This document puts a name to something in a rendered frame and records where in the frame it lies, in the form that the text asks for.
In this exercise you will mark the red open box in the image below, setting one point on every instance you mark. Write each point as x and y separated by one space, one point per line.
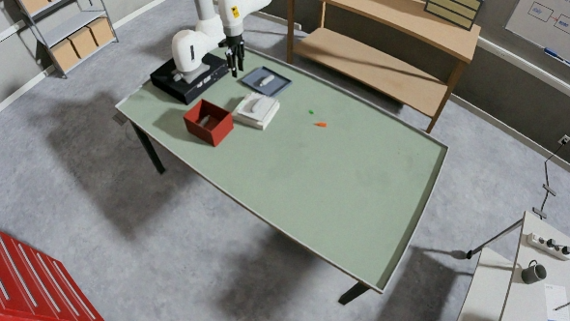
219 125

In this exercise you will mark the grey gas cylinder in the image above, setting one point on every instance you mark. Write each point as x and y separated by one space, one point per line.
266 80

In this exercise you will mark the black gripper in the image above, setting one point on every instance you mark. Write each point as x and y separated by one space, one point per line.
235 44

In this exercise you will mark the white digital scale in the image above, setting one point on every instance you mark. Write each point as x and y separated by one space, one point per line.
263 115

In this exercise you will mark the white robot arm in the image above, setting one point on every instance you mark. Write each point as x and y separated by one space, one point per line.
189 50

